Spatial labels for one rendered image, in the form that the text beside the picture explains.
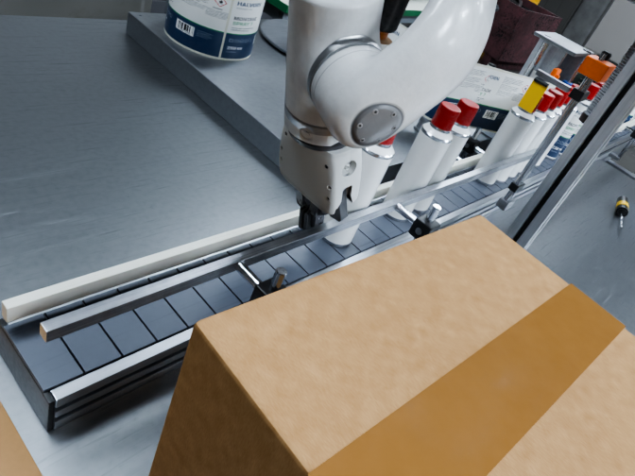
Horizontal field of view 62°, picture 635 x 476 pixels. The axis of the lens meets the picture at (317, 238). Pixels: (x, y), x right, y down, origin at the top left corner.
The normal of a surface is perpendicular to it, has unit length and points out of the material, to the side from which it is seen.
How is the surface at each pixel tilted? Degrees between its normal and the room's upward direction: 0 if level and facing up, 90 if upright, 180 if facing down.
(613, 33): 90
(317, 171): 110
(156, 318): 0
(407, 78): 82
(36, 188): 0
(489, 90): 90
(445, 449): 0
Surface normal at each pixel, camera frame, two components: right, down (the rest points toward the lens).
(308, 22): -0.55, 0.62
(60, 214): 0.33, -0.75
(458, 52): 0.59, 0.40
